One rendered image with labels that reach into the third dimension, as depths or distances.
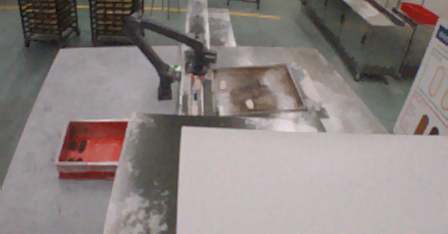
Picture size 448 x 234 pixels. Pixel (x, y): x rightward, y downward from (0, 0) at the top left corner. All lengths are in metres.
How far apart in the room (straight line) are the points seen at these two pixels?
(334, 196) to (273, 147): 0.05
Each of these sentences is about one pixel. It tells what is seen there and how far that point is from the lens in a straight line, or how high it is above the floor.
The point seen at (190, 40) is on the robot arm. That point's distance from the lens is 1.81.
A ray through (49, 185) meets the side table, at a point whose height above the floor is 0.82.
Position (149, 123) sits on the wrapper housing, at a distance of 1.05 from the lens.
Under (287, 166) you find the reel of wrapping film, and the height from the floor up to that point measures 1.81.
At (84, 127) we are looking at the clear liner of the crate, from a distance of 1.75.
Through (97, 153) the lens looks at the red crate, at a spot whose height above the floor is 0.82.
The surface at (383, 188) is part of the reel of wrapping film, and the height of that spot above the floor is 1.81.
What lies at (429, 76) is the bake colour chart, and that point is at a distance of 1.18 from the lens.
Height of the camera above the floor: 1.95
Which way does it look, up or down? 35 degrees down
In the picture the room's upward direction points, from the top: 7 degrees clockwise
